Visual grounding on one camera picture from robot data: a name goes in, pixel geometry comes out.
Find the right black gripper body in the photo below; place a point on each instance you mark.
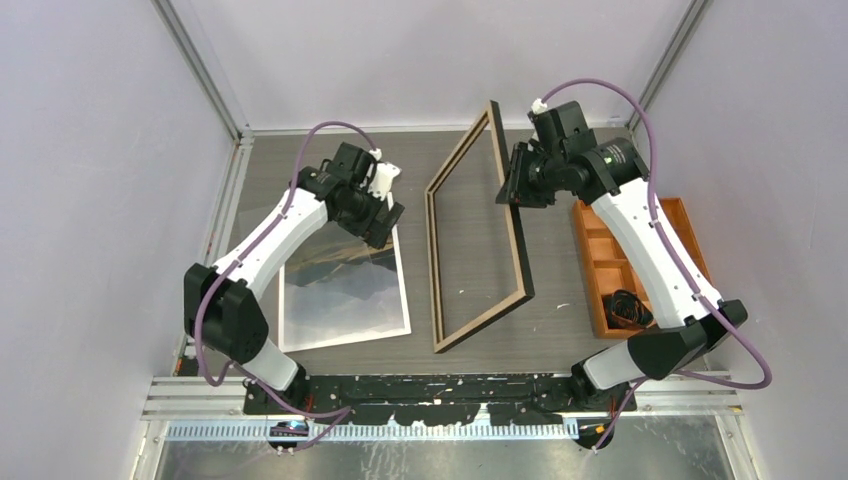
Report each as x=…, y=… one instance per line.
x=538, y=177

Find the dark red rolled tie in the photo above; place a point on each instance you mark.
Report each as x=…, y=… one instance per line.
x=625, y=310

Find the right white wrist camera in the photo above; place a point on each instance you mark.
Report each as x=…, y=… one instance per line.
x=539, y=118

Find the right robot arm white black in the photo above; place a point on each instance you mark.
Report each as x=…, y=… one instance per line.
x=691, y=317

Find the wooden picture frame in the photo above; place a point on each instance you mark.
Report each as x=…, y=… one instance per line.
x=478, y=263

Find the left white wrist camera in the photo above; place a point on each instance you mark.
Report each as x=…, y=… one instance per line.
x=385, y=175

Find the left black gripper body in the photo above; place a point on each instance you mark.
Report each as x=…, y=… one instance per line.
x=374, y=231

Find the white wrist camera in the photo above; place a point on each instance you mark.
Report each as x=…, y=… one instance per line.
x=539, y=118
x=385, y=175

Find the landscape photo print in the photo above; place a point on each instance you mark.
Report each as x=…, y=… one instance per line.
x=368, y=304

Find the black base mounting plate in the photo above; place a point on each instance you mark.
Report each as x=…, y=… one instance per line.
x=446, y=399

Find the clear acrylic sheet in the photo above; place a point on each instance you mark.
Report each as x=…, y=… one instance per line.
x=332, y=252

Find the aluminium front rail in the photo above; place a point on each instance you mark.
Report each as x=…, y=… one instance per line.
x=188, y=409

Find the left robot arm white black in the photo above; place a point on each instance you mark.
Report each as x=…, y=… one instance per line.
x=221, y=301

